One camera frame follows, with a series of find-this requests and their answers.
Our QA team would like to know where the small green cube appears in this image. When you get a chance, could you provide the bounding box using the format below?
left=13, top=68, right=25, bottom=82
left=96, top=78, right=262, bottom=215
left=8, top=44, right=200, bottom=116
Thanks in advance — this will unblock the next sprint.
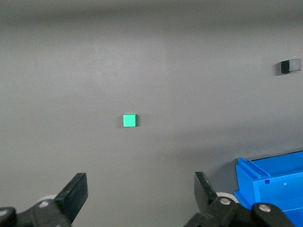
left=123, top=113, right=137, bottom=128

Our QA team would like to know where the blue plastic storage bin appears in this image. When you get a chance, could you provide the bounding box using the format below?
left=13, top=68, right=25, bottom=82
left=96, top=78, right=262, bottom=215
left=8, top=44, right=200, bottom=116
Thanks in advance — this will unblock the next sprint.
left=233, top=150, right=303, bottom=227

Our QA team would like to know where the small black cube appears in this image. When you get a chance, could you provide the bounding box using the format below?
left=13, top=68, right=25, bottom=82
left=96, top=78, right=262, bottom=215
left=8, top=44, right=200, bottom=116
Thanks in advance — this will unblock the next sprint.
left=280, top=58, right=302, bottom=74

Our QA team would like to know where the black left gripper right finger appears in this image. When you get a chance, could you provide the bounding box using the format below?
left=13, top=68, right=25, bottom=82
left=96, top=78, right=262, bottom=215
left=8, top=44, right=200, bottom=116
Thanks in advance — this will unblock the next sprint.
left=183, top=171, right=295, bottom=227

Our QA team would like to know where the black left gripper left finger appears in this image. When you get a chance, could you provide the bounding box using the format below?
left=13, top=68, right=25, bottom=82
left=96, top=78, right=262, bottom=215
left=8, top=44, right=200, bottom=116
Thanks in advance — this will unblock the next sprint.
left=0, top=172, right=89, bottom=227

